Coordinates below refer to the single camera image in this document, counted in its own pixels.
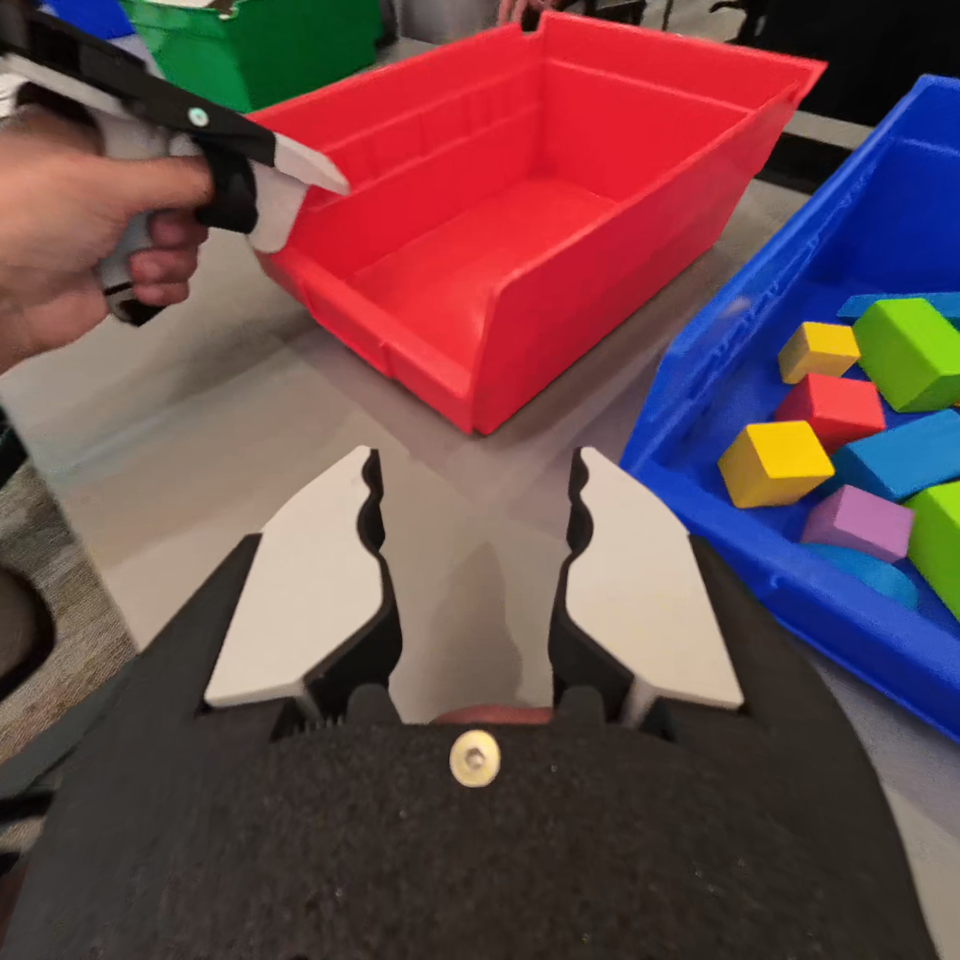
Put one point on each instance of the black office chair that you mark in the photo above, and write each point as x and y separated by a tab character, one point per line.
30	705

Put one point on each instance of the green plastic bin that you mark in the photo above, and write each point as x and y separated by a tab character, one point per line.
255	45

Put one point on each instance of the red plastic bin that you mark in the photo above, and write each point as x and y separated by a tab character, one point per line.
570	225

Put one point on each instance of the grey desk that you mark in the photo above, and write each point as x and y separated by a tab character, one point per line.
270	420

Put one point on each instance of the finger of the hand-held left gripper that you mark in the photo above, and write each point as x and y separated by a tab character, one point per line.
308	173

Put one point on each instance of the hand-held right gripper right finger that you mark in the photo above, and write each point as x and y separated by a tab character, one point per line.
648	600

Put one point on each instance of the small blue plastic bin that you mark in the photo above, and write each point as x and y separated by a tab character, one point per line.
90	15

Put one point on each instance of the pile of coloured wooden blocks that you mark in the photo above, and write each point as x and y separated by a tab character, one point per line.
863	435

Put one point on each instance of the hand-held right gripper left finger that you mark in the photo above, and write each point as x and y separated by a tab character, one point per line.
300	600

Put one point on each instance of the person's left hand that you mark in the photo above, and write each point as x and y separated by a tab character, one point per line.
83	225

